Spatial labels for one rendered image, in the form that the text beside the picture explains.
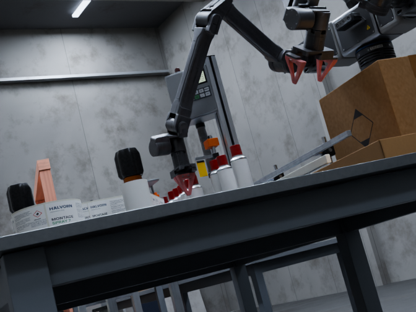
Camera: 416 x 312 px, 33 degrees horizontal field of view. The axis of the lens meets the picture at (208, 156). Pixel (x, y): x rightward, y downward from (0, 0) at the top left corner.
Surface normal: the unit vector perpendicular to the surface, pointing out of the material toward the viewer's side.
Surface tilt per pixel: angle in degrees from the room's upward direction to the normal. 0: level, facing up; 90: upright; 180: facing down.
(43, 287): 90
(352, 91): 90
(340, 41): 90
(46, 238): 90
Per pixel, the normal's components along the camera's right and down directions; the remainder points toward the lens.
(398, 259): -0.83, 0.11
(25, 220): -0.48, -0.04
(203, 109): -0.24, -0.12
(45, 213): 0.16, -0.22
